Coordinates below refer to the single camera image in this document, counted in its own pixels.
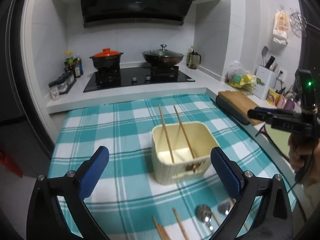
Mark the wooden chopstick two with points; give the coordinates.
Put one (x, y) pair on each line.
(157, 225)

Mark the large steel spoon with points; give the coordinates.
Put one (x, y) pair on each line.
(204, 214)

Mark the wooden chopstick four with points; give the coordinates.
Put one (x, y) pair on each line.
(184, 132)

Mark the glass french press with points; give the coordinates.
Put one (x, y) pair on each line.
(193, 59)

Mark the hanging wire whisk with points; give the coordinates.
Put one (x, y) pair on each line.
(298, 22)

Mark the sauce bottles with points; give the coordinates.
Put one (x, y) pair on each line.
(73, 64)

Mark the right hand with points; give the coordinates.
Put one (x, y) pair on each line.
(298, 149)

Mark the white knife holder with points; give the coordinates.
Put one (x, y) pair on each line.
(265, 79)

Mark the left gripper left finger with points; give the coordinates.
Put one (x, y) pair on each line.
(45, 219)

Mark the green oven mitt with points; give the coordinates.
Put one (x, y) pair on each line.
(277, 138)

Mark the black wok glass lid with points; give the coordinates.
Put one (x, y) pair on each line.
(162, 57)

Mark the wooden chopstick three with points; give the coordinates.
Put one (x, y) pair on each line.
(165, 234)

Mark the spice jar rack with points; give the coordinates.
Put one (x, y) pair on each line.
(62, 85)

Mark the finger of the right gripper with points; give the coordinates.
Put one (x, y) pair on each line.
(275, 111)
(262, 116)

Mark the yellow printed cup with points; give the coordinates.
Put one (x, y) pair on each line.
(272, 97)

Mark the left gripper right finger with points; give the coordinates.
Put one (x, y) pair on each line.
(273, 219)

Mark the black pot orange lid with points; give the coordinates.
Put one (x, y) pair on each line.
(106, 59)

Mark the black gas stove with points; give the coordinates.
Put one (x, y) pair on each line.
(136, 76)

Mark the small steel spoon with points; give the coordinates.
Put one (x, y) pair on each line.
(224, 208)

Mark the hanging paper bag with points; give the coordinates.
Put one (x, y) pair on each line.
(281, 27)

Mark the purple cup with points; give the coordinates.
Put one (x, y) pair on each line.
(290, 104)

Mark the black range hood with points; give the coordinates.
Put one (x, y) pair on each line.
(99, 12)

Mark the bag of sponges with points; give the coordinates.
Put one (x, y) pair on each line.
(240, 78)

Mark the wooden cutting board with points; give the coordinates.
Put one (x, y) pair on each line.
(237, 104)

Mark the cream utensil holder box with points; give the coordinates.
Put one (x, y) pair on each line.
(184, 166)

